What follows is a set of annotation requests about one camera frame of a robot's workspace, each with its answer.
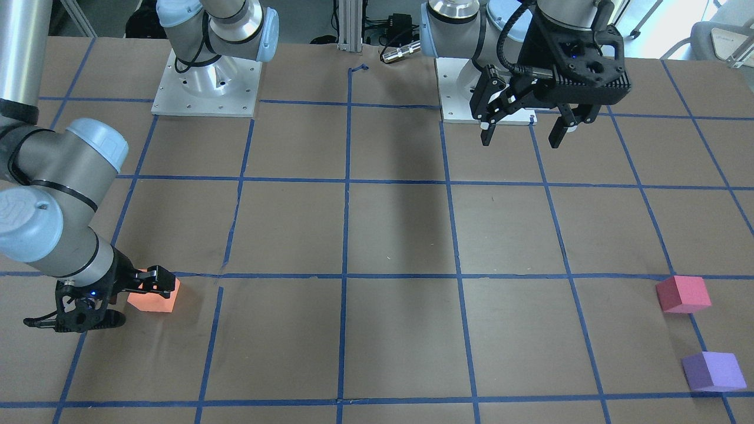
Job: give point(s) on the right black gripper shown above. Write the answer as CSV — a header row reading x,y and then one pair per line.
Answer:
x,y
119,272

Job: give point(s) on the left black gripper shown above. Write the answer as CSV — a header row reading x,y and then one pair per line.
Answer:
x,y
537,47

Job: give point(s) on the orange foam block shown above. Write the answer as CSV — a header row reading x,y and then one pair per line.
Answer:
x,y
153,302

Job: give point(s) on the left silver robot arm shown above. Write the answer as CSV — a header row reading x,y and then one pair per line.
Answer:
x,y
493,32

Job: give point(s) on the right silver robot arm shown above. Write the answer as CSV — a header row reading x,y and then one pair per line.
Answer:
x,y
59,180

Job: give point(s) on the pink foam block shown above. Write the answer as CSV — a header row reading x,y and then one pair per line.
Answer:
x,y
683,294

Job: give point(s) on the purple foam block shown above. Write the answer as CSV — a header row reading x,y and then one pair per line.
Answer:
x,y
713,372

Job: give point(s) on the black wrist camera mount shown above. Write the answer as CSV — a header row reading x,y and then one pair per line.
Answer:
x,y
589,67

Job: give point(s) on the aluminium frame post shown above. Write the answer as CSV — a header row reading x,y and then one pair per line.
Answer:
x,y
349,25

